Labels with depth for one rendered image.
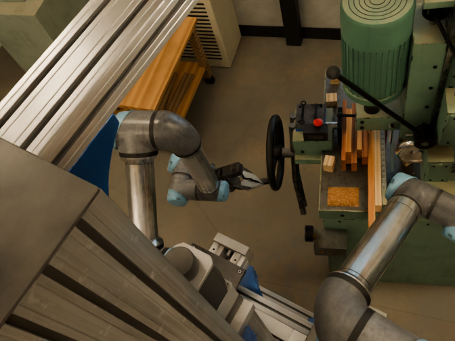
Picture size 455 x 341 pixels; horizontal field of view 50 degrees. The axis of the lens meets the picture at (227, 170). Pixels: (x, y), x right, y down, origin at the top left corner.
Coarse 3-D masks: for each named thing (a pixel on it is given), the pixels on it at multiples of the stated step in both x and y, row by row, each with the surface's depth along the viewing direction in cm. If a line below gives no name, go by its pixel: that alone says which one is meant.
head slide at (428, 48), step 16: (416, 16) 122; (416, 32) 120; (432, 32) 119; (416, 48) 119; (432, 48) 118; (416, 64) 124; (432, 64) 123; (416, 80) 129; (432, 80) 128; (400, 96) 152; (416, 96) 134; (432, 96) 134; (416, 112) 141; (432, 112) 140; (400, 128) 151
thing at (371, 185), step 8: (368, 136) 163; (368, 144) 162; (368, 152) 160; (368, 160) 159; (368, 168) 157; (368, 176) 156; (368, 184) 155; (368, 192) 153; (368, 200) 152; (368, 208) 151; (368, 216) 149; (368, 224) 148
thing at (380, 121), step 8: (360, 104) 155; (392, 104) 152; (400, 104) 152; (360, 112) 153; (384, 112) 151; (400, 112) 150; (360, 120) 153; (368, 120) 153; (376, 120) 152; (384, 120) 152; (392, 120) 151; (360, 128) 156; (368, 128) 156; (376, 128) 156; (384, 128) 155
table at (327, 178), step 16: (336, 112) 176; (336, 144) 169; (304, 160) 173; (320, 160) 171; (336, 160) 166; (320, 176) 164; (336, 176) 163; (352, 176) 162; (320, 192) 161; (320, 208) 158; (336, 208) 157; (352, 208) 156
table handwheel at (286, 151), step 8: (272, 120) 175; (280, 120) 186; (272, 128) 172; (280, 128) 190; (272, 136) 171; (280, 136) 193; (272, 144) 170; (280, 144) 194; (272, 152) 170; (280, 152) 180; (288, 152) 181; (272, 160) 170; (280, 160) 193; (272, 168) 171; (280, 168) 193; (272, 176) 173; (280, 176) 191; (272, 184) 175; (280, 184) 187
